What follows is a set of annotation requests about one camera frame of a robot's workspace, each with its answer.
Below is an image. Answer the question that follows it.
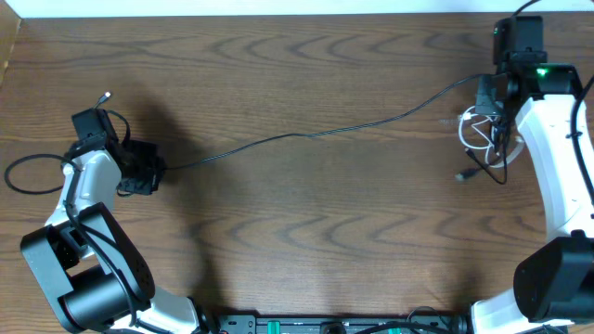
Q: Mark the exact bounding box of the white USB cable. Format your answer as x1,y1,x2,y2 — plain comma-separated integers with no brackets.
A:
458,105,525,169

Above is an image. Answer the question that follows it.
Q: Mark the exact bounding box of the black USB cable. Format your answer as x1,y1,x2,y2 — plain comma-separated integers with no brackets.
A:
95,72,511,186

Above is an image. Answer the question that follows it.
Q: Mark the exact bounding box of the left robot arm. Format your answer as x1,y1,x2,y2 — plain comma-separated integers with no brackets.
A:
20,108,208,333

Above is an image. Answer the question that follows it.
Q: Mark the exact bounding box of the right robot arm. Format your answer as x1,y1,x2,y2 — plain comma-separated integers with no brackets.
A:
471,14,593,333

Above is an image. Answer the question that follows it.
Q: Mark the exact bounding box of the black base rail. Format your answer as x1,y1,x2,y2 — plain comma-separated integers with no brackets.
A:
211,306,473,334

